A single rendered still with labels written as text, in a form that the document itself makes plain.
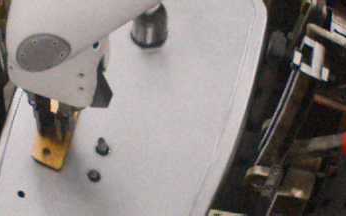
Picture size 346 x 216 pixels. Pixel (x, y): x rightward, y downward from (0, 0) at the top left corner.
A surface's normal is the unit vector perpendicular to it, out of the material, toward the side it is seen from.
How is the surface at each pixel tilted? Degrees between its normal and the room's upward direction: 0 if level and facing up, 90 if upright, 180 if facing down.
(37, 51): 88
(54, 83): 93
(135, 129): 0
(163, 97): 0
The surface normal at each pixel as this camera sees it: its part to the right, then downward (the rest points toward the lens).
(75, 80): -0.17, 0.82
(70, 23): 0.00, 0.76
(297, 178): 0.04, -0.55
